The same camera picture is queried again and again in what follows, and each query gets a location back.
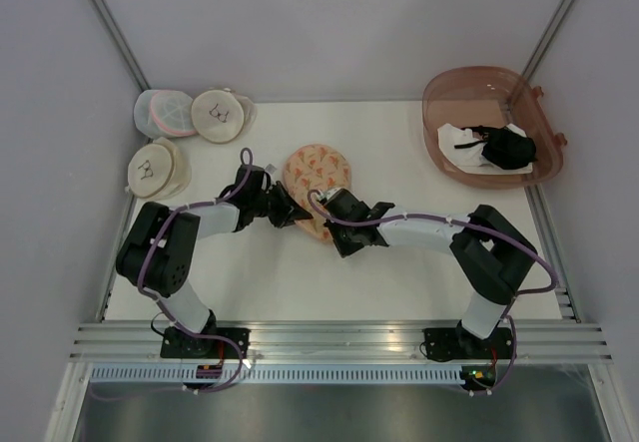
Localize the beige round laundry bag lower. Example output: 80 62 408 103
125 138 192 201

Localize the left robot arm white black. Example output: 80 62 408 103
116 164 313 358

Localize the beige round laundry bag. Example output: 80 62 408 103
191 88 257 145
125 138 192 201

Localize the aluminium front rail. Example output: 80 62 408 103
69 320 612 365

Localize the white garment in basket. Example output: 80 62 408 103
437 124 533 176

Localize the right aluminium corner post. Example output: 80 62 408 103
522 0 578 81

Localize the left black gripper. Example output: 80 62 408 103
251 181 312 228

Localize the white slotted cable duct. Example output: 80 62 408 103
90 363 463 385

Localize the black bra in basket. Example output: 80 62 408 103
453 126 537 171

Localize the left aluminium corner post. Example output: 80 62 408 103
88 0 151 92

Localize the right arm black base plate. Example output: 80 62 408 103
423 326 514 362

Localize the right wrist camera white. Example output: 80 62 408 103
318 187 341 205

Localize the orange floral mesh laundry bag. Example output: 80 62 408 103
283 144 351 243

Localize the pink translucent plastic basket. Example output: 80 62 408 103
422 66 567 190

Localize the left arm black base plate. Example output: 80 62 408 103
160 327 251 360

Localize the aluminium corner post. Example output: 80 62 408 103
88 0 151 92
522 0 578 81

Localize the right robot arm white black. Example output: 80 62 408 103
318 188 538 362

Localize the beige round laundry bag upper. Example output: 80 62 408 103
191 88 257 145

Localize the white pink mesh laundry bag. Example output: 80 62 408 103
133 90 198 139

